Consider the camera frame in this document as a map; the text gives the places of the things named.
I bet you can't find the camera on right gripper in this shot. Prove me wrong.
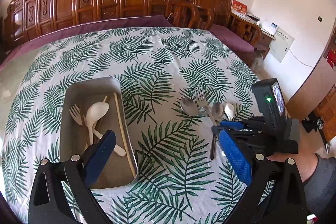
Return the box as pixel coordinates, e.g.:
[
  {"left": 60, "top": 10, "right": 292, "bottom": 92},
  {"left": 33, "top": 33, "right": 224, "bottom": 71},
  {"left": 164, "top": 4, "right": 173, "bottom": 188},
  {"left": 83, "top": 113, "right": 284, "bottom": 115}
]
[{"left": 252, "top": 78, "right": 286, "bottom": 131}]

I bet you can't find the purple seat cushion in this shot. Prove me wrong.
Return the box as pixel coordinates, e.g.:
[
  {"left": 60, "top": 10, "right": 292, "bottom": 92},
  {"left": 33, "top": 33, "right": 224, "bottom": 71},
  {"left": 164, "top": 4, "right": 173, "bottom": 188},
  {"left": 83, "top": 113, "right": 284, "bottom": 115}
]
[{"left": 1, "top": 15, "right": 255, "bottom": 68}]

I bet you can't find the small metal spoon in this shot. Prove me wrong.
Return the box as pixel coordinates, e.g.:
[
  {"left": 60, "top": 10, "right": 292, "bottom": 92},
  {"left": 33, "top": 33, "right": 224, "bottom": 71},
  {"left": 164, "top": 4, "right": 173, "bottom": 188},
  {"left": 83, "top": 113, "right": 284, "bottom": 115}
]
[{"left": 210, "top": 102, "right": 224, "bottom": 160}]

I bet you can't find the white electrical panel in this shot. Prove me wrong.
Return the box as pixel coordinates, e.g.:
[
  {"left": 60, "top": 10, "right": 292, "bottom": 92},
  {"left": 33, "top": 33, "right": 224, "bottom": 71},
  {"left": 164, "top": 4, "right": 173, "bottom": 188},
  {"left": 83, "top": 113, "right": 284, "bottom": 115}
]
[{"left": 269, "top": 27, "right": 294, "bottom": 63}]

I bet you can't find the palm leaf tablecloth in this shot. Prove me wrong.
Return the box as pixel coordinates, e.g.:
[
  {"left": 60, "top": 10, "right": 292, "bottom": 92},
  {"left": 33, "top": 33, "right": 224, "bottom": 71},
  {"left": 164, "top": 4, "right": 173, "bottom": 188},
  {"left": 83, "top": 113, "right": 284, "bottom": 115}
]
[{"left": 1, "top": 27, "right": 258, "bottom": 223}]

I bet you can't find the large metal spoon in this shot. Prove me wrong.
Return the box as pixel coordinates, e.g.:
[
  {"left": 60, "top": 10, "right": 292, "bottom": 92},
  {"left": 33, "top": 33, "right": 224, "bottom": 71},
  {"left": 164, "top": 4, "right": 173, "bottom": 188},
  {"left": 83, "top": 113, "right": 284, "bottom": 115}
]
[{"left": 180, "top": 98, "right": 206, "bottom": 117}]

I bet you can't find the small white plastic spoon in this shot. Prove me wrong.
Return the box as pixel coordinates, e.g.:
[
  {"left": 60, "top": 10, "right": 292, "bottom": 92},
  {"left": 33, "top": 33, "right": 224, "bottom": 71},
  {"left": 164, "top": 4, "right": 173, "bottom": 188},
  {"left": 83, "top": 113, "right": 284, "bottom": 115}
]
[{"left": 224, "top": 103, "right": 235, "bottom": 121}]

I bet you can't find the right forearm grey sleeve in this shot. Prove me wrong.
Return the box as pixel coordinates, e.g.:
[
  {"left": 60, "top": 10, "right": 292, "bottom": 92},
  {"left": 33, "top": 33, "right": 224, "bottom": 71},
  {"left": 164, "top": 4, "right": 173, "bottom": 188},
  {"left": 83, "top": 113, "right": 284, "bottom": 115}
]
[{"left": 303, "top": 155, "right": 335, "bottom": 220}]

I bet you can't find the red card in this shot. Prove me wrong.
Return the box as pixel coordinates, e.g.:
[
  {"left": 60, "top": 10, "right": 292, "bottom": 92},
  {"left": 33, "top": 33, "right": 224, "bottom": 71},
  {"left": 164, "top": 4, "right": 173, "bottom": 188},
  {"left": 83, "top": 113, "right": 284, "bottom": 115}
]
[{"left": 231, "top": 0, "right": 247, "bottom": 16}]

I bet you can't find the large white plastic spoon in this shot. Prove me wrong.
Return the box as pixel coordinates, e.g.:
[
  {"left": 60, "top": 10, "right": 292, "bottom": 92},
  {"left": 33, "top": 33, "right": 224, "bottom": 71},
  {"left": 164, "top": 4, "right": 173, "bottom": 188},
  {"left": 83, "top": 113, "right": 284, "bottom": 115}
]
[{"left": 86, "top": 102, "right": 109, "bottom": 145}]

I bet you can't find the wooden side table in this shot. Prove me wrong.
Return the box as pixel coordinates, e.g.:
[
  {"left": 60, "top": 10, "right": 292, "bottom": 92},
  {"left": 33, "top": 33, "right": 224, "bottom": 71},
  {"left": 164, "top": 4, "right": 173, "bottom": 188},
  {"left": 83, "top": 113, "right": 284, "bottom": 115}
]
[{"left": 253, "top": 30, "right": 276, "bottom": 58}]

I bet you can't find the light diagonal bamboo chopstick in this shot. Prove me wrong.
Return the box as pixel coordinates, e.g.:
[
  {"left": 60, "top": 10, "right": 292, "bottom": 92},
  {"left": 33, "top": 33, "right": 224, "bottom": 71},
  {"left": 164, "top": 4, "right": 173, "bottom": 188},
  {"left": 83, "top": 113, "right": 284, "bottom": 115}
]
[{"left": 82, "top": 114, "right": 91, "bottom": 151}]

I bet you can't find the metal fork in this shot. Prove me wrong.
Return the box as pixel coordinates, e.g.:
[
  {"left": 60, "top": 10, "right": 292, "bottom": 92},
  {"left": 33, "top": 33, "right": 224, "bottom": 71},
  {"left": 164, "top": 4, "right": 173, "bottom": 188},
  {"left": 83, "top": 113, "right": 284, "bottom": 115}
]
[{"left": 195, "top": 87, "right": 217, "bottom": 126}]

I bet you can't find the metal rectangular tray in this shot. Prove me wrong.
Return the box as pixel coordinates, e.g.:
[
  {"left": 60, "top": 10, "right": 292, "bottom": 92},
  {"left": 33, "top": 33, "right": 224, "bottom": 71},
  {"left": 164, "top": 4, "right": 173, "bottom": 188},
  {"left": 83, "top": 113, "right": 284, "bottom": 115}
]
[{"left": 60, "top": 77, "right": 139, "bottom": 189}]

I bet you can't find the person's right hand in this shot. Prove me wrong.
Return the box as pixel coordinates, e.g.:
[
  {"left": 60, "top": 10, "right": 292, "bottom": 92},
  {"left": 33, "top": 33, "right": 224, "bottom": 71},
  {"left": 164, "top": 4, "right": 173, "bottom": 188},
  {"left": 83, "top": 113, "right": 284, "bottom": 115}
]
[{"left": 267, "top": 141, "right": 318, "bottom": 182}]

